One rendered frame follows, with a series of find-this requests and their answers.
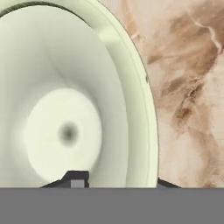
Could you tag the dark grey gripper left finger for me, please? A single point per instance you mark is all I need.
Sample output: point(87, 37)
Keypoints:
point(76, 178)

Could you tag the pale green bowl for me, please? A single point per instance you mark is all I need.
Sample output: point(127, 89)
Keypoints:
point(64, 87)

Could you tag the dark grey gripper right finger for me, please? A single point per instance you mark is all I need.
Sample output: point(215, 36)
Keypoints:
point(164, 184)

